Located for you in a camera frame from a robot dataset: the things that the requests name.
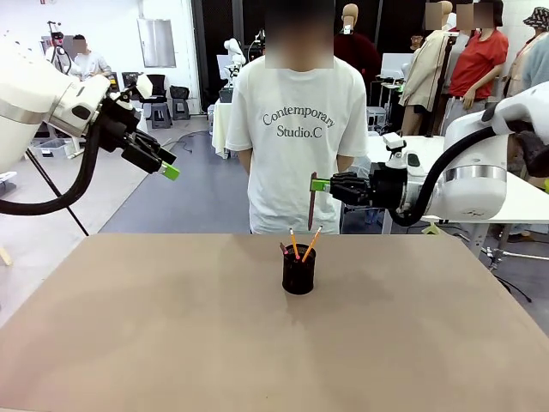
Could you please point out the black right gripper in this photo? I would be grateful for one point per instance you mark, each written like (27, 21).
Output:
(381, 189)

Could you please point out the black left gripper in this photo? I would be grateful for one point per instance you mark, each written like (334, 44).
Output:
(120, 129)

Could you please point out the yellow pencil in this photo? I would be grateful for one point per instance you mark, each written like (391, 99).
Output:
(312, 244)
(293, 241)

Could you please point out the small white background robot arm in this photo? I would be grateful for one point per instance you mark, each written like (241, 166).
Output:
(232, 46)

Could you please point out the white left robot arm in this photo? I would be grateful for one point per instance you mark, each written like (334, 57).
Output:
(25, 98)

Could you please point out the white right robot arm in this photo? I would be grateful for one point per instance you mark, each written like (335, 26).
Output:
(472, 193)

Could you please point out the black mesh pen holder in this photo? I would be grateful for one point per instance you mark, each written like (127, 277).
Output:
(299, 276)

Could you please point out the grey step stool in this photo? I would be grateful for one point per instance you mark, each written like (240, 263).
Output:
(161, 115)

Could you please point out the person in white T-shirt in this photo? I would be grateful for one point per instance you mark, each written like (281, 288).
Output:
(296, 180)

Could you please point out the black step stool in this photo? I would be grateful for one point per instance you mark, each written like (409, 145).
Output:
(180, 103)

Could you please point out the table with white cloth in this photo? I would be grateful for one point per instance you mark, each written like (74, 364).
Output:
(221, 129)

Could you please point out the black office chair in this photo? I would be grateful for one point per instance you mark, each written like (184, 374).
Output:
(159, 86)

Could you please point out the black equipment box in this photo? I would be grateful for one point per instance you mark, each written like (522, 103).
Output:
(226, 95)

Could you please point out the black tripod leg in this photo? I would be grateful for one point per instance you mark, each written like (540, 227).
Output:
(79, 223)

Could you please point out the yellow-green paper tag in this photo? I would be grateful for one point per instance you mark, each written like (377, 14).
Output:
(432, 229)

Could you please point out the clear plastic storage bin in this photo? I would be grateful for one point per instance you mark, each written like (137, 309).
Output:
(51, 148)

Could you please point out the seated person in white shirt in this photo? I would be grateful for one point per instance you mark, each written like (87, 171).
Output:
(92, 64)

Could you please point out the mannequin in dark red sweater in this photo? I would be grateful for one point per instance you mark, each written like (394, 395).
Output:
(360, 51)

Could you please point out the mannequin in beige coat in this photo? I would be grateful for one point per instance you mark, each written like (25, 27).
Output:
(424, 73)

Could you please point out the wooden strip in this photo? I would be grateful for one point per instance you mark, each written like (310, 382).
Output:
(5, 256)

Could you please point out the mannequin in red shirt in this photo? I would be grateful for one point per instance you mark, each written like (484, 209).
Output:
(476, 64)

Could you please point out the silver metal stand base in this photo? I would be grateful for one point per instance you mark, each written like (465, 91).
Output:
(514, 255)

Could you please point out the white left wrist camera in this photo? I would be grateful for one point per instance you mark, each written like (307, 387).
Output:
(145, 86)

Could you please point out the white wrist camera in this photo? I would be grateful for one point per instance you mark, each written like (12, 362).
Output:
(393, 141)
(145, 86)

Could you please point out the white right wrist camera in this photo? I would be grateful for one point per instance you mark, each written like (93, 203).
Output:
(393, 141)

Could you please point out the grey metal wall panel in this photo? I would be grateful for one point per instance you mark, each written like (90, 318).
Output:
(156, 43)

